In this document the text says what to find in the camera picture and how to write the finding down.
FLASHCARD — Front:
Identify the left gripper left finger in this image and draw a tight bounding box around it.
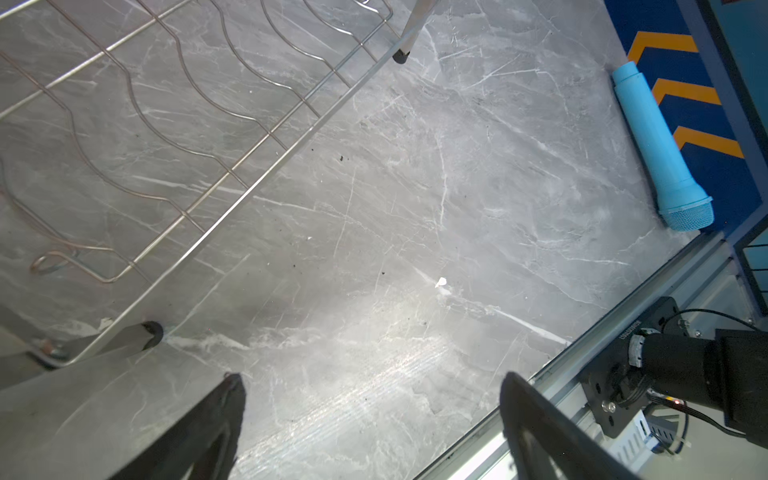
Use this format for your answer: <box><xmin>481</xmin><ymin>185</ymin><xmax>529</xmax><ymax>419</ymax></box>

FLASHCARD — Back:
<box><xmin>112</xmin><ymin>373</ymin><xmax>246</xmax><ymax>479</ymax></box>

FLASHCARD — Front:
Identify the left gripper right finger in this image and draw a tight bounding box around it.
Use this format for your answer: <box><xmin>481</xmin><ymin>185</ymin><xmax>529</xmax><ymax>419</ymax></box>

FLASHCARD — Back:
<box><xmin>499</xmin><ymin>372</ymin><xmax>637</xmax><ymax>479</ymax></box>

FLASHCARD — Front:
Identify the chrome wire dish rack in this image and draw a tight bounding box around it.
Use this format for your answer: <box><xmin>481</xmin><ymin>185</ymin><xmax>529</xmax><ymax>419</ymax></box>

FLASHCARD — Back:
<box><xmin>1</xmin><ymin>1</ymin><xmax>437</xmax><ymax>392</ymax></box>

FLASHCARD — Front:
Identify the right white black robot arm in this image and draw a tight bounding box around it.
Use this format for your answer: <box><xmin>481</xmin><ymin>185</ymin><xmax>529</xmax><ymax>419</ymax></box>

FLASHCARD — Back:
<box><xmin>628</xmin><ymin>329</ymin><xmax>767</xmax><ymax>448</ymax></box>

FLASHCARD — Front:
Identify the light blue toy microphone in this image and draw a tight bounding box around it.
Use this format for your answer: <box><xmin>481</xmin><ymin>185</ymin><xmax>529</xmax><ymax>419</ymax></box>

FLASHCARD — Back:
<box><xmin>612</xmin><ymin>62</ymin><xmax>714</xmax><ymax>232</ymax></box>

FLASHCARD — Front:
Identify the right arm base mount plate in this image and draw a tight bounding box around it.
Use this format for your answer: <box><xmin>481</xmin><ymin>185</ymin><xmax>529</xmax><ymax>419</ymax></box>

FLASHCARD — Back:
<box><xmin>578</xmin><ymin>296</ymin><xmax>684</xmax><ymax>439</ymax></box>

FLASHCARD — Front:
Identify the aluminium front rail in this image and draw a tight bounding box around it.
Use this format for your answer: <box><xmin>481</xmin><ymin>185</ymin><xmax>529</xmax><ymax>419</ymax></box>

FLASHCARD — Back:
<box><xmin>417</xmin><ymin>233</ymin><xmax>754</xmax><ymax>479</ymax></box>

